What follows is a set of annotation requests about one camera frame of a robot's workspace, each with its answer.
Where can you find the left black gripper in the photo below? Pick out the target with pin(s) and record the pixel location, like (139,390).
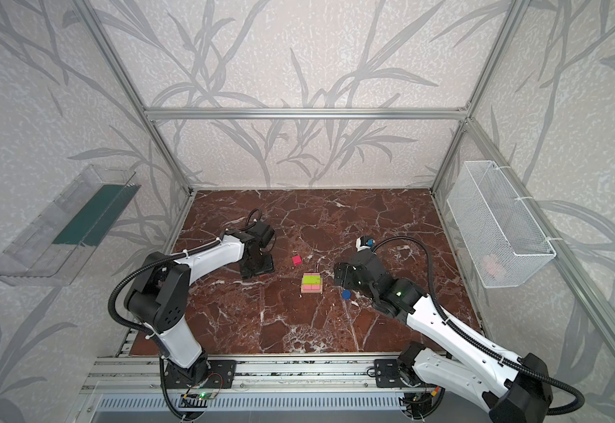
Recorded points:
(257,267)

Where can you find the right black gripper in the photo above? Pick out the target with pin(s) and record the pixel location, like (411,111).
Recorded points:
(350,275)

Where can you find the lime green block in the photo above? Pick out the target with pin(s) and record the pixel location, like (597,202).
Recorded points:
(309,279)

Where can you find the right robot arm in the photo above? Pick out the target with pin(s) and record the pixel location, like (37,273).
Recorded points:
(508,387)

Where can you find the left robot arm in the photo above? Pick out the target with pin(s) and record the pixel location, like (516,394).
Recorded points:
(153,299)

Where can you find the pink item in basket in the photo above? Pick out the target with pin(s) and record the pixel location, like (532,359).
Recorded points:
(493,267)

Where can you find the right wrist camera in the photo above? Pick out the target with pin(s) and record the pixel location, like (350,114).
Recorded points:
(365,243)

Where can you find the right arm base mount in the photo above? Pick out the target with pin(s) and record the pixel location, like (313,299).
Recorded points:
(387,375)

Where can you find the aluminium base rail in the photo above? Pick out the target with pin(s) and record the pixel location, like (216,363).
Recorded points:
(276,373)

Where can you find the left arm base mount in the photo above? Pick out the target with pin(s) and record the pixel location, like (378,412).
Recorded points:
(215,374)

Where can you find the white wire basket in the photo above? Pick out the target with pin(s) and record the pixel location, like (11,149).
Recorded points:
(494,219)

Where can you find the aluminium frame crossbar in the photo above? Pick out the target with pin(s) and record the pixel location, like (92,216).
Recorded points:
(297,113)

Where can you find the clear plastic wall tray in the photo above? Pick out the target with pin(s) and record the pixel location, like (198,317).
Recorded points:
(54,248)

